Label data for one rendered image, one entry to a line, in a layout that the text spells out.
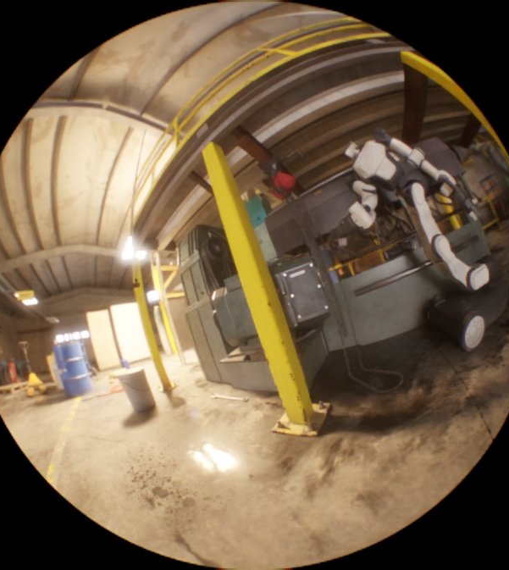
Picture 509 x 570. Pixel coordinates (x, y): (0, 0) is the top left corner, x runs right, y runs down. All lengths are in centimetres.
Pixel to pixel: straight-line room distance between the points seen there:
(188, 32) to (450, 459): 566
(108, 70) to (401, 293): 607
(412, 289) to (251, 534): 163
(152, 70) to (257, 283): 497
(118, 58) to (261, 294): 528
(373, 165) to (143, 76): 482
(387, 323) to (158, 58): 579
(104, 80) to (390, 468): 595
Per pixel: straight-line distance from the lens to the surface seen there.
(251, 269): 68
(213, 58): 493
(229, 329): 118
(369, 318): 150
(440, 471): 69
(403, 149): 131
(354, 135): 226
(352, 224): 85
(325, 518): 63
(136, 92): 515
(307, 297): 104
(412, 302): 155
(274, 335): 67
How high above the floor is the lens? 61
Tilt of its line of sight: 8 degrees up
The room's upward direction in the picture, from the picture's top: 18 degrees counter-clockwise
